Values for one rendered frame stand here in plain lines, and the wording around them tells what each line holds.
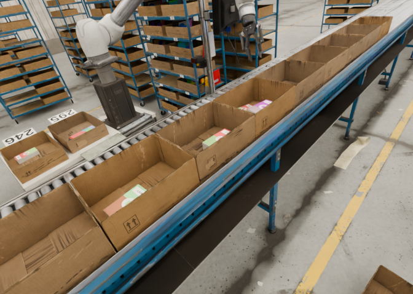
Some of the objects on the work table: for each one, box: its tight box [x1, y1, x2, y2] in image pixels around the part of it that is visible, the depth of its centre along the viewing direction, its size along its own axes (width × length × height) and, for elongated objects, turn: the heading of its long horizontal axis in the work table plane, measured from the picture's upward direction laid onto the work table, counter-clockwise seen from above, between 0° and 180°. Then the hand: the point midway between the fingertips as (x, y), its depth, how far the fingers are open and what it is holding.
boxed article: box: [14, 148, 40, 164], centre depth 159 cm, size 7×13×4 cm, turn 150°
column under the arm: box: [93, 76, 145, 130], centre depth 182 cm, size 26×26×33 cm
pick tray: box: [47, 111, 109, 154], centre depth 174 cm, size 28×38×10 cm
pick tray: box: [0, 130, 69, 185], centre depth 154 cm, size 28×38×10 cm
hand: (254, 53), depth 129 cm, fingers open, 5 cm apart
